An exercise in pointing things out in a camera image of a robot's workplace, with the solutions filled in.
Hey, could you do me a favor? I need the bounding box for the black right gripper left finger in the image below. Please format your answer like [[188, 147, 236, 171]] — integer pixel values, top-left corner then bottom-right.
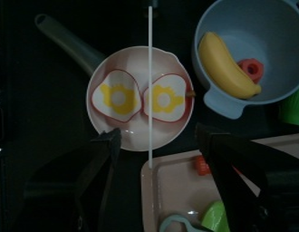
[[73, 127, 124, 232]]

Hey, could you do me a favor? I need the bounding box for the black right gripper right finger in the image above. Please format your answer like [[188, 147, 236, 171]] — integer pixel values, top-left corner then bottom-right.
[[193, 121, 299, 232]]

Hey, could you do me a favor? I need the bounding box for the blue plastic basket bowl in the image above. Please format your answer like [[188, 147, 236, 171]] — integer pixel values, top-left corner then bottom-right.
[[191, 0, 299, 121]]

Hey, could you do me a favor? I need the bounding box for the small orange toy piece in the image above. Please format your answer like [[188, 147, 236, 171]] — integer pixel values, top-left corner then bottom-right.
[[195, 155, 213, 177]]

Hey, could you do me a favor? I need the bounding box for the pink plastic tray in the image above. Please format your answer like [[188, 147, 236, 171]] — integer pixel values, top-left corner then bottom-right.
[[140, 131, 299, 232]]

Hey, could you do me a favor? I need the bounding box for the light green toy piece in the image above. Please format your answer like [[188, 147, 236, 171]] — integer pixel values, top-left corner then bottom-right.
[[201, 200, 232, 232]]

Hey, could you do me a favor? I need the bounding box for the toy fried egg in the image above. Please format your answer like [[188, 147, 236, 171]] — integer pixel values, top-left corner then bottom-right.
[[91, 69, 143, 123], [141, 72, 188, 123]]

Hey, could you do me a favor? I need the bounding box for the green plastic toy container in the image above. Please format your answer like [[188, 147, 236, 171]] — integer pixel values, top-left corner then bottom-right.
[[279, 85, 299, 127]]

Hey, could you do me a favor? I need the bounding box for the pink toy frying pan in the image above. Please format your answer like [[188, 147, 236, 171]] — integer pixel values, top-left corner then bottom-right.
[[33, 13, 197, 152]]

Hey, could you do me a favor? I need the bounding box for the yellow toy banana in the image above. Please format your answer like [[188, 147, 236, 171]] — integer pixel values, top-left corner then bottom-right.
[[197, 31, 263, 101]]

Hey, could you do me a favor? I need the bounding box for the grey-blue toy utensil handle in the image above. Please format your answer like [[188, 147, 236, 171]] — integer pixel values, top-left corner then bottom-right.
[[159, 214, 215, 232]]

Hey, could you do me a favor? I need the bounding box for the red toy ring piece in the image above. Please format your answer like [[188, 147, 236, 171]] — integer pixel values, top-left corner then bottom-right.
[[236, 57, 267, 85]]

